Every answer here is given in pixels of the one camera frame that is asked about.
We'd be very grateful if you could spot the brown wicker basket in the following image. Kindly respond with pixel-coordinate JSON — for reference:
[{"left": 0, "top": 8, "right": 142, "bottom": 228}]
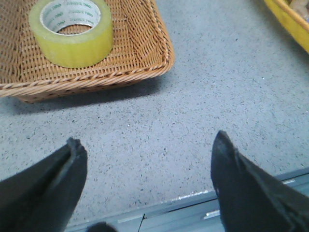
[{"left": 0, "top": 0, "right": 176, "bottom": 103}]

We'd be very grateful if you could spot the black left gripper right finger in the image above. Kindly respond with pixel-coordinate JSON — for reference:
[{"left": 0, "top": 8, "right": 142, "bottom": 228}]
[{"left": 211, "top": 130, "right": 309, "bottom": 232}]

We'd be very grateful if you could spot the yellow woven basket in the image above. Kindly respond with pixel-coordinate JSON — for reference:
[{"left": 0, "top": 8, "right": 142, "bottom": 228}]
[{"left": 264, "top": 0, "right": 309, "bottom": 53}]

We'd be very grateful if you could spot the yellow packing tape roll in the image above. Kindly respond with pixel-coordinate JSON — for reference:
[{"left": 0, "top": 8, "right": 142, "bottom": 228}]
[{"left": 28, "top": 0, "right": 113, "bottom": 68}]

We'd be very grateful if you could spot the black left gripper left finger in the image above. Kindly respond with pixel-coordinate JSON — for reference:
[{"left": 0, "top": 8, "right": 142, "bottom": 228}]
[{"left": 0, "top": 138, "right": 87, "bottom": 232}]

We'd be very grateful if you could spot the bread roll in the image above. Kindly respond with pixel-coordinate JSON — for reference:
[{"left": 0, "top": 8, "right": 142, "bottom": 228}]
[{"left": 289, "top": 0, "right": 309, "bottom": 19}]

